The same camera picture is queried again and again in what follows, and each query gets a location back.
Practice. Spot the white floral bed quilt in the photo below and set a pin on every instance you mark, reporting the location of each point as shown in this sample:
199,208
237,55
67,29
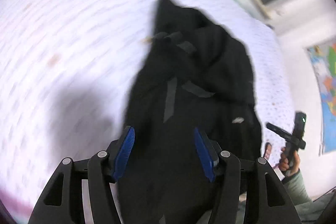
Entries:
67,67

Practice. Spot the colourful wall map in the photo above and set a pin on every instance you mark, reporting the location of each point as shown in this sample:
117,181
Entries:
322,58

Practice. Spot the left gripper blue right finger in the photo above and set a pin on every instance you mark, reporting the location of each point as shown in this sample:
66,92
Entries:
206,153

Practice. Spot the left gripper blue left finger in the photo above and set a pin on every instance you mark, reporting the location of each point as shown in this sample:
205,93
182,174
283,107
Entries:
121,152

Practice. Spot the black hooded jacket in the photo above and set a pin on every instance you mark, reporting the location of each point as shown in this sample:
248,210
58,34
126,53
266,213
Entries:
196,77

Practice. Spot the green sleeved right forearm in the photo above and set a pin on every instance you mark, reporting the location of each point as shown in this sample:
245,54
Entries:
307,210

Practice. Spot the person's right hand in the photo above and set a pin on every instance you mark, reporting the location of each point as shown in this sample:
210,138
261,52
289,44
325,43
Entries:
289,167

